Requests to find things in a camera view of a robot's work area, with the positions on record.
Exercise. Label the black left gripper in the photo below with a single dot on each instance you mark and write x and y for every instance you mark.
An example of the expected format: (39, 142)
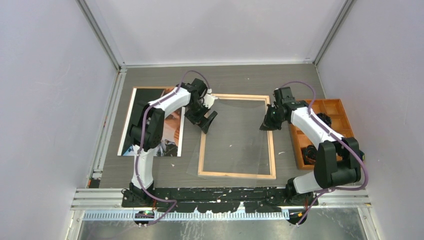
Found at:
(197, 120)

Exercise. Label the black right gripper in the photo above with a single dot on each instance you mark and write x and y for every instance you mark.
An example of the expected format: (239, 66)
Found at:
(268, 125)

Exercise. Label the clear acrylic sheet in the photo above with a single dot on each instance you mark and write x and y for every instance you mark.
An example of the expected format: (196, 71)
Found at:
(228, 139)

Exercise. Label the light wooden picture frame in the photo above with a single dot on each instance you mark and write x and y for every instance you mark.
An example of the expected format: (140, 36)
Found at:
(237, 136)

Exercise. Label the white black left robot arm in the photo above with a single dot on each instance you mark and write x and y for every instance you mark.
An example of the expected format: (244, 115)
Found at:
(146, 129)

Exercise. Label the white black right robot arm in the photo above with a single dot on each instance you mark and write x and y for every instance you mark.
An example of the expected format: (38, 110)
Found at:
(327, 172)

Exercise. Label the black coiled roll lower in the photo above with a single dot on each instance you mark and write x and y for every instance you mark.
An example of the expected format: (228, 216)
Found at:
(309, 155)

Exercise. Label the black coiled roll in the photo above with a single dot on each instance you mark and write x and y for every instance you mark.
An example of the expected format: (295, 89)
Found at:
(309, 155)
(325, 118)

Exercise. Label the black coiled roll upper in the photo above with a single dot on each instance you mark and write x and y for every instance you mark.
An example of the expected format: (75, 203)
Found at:
(325, 118)

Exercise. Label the orange compartment tray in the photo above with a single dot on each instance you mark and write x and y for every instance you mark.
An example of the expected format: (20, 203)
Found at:
(307, 129)

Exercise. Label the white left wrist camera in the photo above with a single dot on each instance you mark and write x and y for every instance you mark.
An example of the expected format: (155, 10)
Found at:
(209, 100)

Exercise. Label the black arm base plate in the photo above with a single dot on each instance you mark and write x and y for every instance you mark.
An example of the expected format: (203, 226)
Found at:
(269, 199)

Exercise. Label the aluminium front rail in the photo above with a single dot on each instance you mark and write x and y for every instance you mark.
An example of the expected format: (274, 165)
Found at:
(106, 205)

